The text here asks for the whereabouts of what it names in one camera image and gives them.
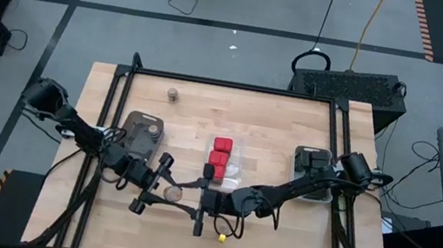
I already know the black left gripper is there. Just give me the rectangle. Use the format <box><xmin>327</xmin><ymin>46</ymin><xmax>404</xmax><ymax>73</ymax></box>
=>
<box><xmin>115</xmin><ymin>147</ymin><xmax>185</xmax><ymax>223</ymax></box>

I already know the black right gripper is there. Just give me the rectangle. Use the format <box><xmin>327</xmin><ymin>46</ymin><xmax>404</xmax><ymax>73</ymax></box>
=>
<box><xmin>172</xmin><ymin>159</ymin><xmax>242</xmax><ymax>242</ymax></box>

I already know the red-lidded smoked paprika tin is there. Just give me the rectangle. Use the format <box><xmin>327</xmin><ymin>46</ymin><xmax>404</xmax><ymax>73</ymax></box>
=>
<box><xmin>206</xmin><ymin>149</ymin><xmax>232</xmax><ymax>169</ymax></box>
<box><xmin>212</xmin><ymin>136</ymin><xmax>235</xmax><ymax>156</ymax></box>
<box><xmin>211</xmin><ymin>164</ymin><xmax>228</xmax><ymax>184</ymax></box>

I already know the silver arm base clamp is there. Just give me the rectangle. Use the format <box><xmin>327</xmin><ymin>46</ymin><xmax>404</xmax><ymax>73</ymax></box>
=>
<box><xmin>54</xmin><ymin>124</ymin><xmax>75</xmax><ymax>139</ymax></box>

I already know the clear plastic bin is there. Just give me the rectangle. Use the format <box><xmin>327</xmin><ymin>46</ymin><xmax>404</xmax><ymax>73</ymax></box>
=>
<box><xmin>198</xmin><ymin>132</ymin><xmax>248</xmax><ymax>192</ymax></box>

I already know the dark grey plastic bin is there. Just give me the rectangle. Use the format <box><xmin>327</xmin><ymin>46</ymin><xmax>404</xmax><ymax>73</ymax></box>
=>
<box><xmin>116</xmin><ymin>108</ymin><xmax>167</xmax><ymax>164</ymax></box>

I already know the white plastic bin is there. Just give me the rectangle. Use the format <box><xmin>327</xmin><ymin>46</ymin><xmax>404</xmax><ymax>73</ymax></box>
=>
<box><xmin>286</xmin><ymin>143</ymin><xmax>341</xmax><ymax>205</ymax></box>

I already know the black perforated computer tower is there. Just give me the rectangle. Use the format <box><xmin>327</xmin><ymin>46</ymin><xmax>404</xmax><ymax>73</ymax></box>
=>
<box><xmin>282</xmin><ymin>59</ymin><xmax>413</xmax><ymax>137</ymax></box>

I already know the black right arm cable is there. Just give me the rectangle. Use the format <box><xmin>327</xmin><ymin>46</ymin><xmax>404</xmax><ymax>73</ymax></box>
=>
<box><xmin>210</xmin><ymin>212</ymin><xmax>247</xmax><ymax>242</ymax></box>

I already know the black aluminium table frame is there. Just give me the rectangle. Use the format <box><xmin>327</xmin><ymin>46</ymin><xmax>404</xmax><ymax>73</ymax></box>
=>
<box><xmin>24</xmin><ymin>39</ymin><xmax>419</xmax><ymax>248</ymax></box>

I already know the black cable coil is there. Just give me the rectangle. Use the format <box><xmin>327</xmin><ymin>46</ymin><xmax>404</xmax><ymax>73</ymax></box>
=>
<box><xmin>289</xmin><ymin>46</ymin><xmax>333</xmax><ymax>78</ymax></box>

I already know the yellow cable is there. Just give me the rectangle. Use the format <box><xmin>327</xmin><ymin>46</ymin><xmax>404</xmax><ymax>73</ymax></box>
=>
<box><xmin>346</xmin><ymin>0</ymin><xmax>390</xmax><ymax>77</ymax></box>

